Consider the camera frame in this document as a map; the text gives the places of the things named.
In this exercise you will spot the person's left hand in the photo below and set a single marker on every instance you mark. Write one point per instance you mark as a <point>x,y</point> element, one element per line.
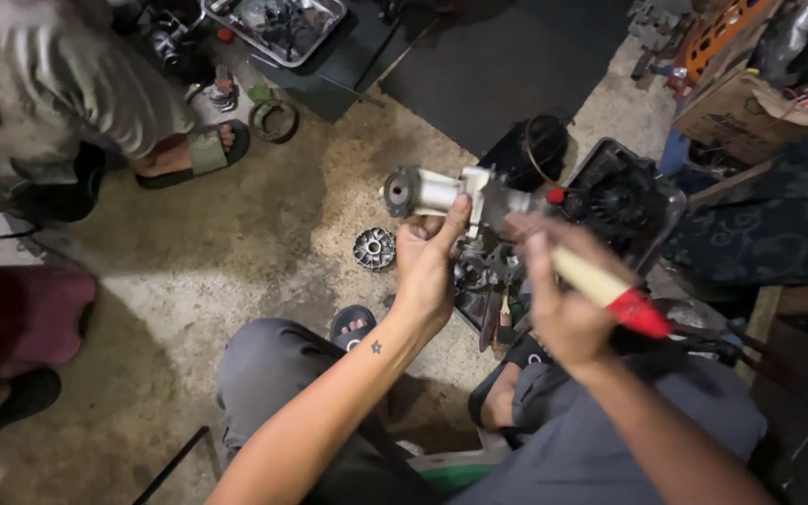
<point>423,270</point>

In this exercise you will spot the person's right hand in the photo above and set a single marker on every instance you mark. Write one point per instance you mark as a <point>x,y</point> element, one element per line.
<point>558,294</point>

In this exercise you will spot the person's right fingers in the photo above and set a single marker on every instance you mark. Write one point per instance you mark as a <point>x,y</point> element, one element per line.
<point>537,242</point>

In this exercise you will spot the grey metal engine part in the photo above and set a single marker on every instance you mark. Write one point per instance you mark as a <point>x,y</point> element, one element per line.
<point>460,193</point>

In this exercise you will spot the black plastic engine cover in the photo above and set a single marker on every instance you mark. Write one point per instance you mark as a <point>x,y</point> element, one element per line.
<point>527,151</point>

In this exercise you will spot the person's black right sandal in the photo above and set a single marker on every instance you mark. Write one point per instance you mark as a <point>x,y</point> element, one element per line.
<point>502,393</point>

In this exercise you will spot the person's black sandal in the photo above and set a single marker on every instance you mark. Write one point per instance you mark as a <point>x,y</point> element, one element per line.
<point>352,326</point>
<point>502,393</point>

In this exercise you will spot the round ribbed metal pulley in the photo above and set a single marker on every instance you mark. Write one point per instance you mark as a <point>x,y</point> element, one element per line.
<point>374,248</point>

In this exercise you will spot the black rubber floor mat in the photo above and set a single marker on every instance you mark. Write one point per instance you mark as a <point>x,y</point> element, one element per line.
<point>474,63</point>

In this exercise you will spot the person's grey trousers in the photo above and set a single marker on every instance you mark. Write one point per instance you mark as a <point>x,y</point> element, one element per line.
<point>586,435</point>

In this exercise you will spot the person's black left sandal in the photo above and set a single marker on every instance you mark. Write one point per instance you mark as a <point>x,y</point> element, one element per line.
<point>352,326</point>

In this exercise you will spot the dark patterned cloth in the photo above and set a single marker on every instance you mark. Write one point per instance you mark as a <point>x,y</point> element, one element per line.
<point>769,217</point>

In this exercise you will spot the cardboard box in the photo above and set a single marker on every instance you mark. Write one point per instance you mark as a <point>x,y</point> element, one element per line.
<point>748,112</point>

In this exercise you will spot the orange plastic crate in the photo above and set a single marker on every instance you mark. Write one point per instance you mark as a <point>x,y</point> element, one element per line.
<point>723,28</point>

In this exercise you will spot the round brake shoe part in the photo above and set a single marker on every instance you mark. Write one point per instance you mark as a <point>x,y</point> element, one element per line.
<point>273,120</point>

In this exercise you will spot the metal tray with parts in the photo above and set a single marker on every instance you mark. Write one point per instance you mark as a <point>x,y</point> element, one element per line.
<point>278,26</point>

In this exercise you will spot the small metal engine part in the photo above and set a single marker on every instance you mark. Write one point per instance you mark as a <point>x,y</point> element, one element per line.
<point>221,91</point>

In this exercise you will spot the black metal rod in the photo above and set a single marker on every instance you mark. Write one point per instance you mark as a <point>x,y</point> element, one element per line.
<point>169,466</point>

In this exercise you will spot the dark red cloth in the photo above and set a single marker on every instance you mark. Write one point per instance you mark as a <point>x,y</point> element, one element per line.
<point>18,315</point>

